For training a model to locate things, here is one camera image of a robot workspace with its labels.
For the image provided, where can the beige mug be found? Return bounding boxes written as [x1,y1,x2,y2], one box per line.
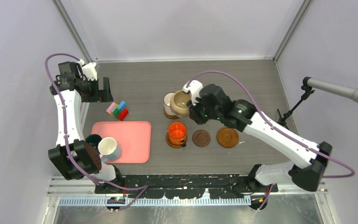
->
[170,91,191,117]

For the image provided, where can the dark walnut coaster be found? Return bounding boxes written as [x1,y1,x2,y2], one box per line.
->
[192,130,211,147]

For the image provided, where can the brown coaster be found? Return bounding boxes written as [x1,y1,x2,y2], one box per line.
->
[163,108,179,119]
[165,135,188,148]
[216,127,239,148]

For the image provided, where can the orange cup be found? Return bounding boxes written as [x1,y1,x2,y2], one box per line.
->
[166,121,187,140]

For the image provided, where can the grey cup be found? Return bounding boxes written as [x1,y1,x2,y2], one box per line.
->
[163,92,176,116]

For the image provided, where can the dark green mug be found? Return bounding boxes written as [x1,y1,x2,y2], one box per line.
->
[85,134,102,151]

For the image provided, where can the white mug blue handle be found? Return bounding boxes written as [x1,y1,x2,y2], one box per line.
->
[97,137,122,162]

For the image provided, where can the pink plastic tray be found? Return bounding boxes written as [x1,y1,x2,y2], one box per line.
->
[91,121,151,164]

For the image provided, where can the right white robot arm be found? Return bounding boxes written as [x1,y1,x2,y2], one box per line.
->
[182,80,332,192]

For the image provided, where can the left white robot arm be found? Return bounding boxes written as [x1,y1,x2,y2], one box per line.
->
[48,60,124,193]

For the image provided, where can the colourful toy brick stack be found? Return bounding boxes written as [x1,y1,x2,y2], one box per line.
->
[106,101,129,121]

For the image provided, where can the grey microphone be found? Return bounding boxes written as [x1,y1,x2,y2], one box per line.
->
[303,77,358,103]

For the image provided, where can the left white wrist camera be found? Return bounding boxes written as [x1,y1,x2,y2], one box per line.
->
[77,59,99,81]

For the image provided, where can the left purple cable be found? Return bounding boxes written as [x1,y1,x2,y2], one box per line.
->
[44,53,149,211]

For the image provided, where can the purple cable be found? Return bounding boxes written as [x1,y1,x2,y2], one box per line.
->
[185,70,356,211]
[44,53,149,211]

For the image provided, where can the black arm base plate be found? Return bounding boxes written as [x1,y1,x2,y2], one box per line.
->
[95,174,269,199]

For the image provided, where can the aluminium frame rail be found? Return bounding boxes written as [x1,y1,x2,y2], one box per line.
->
[47,175,329,207]

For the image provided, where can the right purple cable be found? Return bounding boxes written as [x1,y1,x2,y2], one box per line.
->
[185,70,356,211]

